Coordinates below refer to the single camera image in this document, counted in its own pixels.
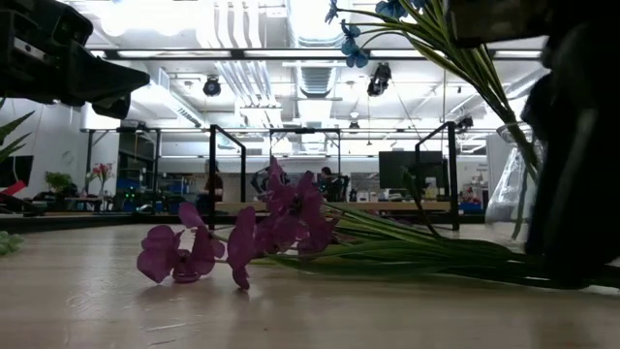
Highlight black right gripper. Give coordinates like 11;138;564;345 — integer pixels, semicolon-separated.
445;0;620;75

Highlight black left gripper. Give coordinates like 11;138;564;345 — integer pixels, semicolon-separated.
0;0;152;120

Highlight clear glass vase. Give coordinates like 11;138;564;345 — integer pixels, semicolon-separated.
484;121;546;243

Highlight purple artificial flower bunch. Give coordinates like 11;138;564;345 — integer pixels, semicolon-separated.
137;157;620;291

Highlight blue artificial flower bunch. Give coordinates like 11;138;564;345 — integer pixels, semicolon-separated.
324;0;543;183

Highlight pink flowers in vase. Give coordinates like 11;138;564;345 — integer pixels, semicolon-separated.
85;162;115;198

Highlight black metal wood shelf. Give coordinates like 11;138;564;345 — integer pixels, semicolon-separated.
208;120;460;232

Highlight small green bushy plant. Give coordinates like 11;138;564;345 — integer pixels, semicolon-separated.
46;171;74;195

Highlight potted green artificial plant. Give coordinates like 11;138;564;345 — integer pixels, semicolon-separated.
0;96;36;257

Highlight black computer monitor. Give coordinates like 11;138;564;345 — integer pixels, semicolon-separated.
378;150;445;191
0;154;35;188

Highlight person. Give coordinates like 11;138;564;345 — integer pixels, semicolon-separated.
202;162;226;203
315;166;341;203

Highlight black overhead rig bar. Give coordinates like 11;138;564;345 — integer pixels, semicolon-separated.
89;48;543;61

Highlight black metal rig frame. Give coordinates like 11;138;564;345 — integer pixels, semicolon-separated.
81;126;162;205

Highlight black round ceiling camera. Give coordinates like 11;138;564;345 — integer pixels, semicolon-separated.
201;75;223;98

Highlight black table frame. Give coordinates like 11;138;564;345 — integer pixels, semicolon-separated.
0;211;488;235

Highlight red strap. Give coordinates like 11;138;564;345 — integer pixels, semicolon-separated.
0;179;28;198

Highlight black hanging camera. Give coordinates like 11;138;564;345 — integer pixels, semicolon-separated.
366;61;393;98

